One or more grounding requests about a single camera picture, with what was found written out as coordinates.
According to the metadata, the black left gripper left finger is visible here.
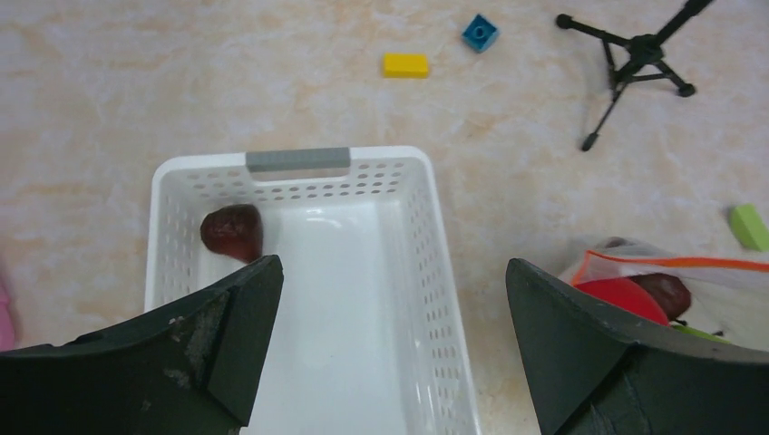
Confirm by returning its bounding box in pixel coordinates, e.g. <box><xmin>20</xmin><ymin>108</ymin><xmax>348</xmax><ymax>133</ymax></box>
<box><xmin>1</xmin><ymin>255</ymin><xmax>284</xmax><ymax>434</ymax></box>

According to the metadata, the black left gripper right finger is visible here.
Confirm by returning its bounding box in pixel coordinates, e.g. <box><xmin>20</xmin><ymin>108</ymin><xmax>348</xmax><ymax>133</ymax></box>
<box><xmin>506</xmin><ymin>258</ymin><xmax>768</xmax><ymax>434</ymax></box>

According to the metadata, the red tomato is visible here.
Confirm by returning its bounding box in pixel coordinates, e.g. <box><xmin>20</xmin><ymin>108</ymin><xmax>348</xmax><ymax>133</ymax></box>
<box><xmin>575</xmin><ymin>277</ymin><xmax>669</xmax><ymax>325</ymax></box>

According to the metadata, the dark maroon fig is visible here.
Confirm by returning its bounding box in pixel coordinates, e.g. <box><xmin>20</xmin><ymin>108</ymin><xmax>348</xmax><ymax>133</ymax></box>
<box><xmin>200</xmin><ymin>204</ymin><xmax>264</xmax><ymax>264</ymax></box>

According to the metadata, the clear orange-zip bag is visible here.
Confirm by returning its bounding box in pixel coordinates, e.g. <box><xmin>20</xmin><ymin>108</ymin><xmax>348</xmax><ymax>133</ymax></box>
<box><xmin>559</xmin><ymin>237</ymin><xmax>768</xmax><ymax>351</ymax></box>

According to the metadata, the green apple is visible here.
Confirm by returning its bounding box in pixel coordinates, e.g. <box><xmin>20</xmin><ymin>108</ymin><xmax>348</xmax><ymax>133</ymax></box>
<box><xmin>672</xmin><ymin>324</ymin><xmax>729</xmax><ymax>343</ymax></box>

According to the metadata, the white perforated plastic basket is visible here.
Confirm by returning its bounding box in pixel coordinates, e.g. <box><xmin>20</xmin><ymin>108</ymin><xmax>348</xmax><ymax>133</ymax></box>
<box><xmin>144</xmin><ymin>146</ymin><xmax>480</xmax><ymax>434</ymax></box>

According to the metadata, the pink cylindrical toy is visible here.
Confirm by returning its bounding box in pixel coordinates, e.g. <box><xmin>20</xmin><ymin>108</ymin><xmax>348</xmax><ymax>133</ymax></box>
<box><xmin>0</xmin><ymin>282</ymin><xmax>15</xmax><ymax>352</ymax></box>

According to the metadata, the green rectangular block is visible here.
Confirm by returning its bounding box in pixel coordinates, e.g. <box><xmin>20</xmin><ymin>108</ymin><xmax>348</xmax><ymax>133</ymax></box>
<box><xmin>728</xmin><ymin>204</ymin><xmax>768</xmax><ymax>252</ymax></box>

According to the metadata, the black microphone tripod stand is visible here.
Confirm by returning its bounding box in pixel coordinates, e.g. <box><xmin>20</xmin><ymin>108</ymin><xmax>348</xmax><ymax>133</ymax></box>
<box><xmin>555</xmin><ymin>0</ymin><xmax>712</xmax><ymax>152</ymax></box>

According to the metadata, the blue square block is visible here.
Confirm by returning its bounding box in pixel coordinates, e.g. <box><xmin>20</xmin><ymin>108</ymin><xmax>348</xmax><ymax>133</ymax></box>
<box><xmin>462</xmin><ymin>14</ymin><xmax>500</xmax><ymax>53</ymax></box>

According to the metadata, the yellow rectangular block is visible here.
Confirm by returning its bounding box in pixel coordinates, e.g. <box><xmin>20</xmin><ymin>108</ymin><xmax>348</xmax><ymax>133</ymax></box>
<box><xmin>382</xmin><ymin>53</ymin><xmax>430</xmax><ymax>79</ymax></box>

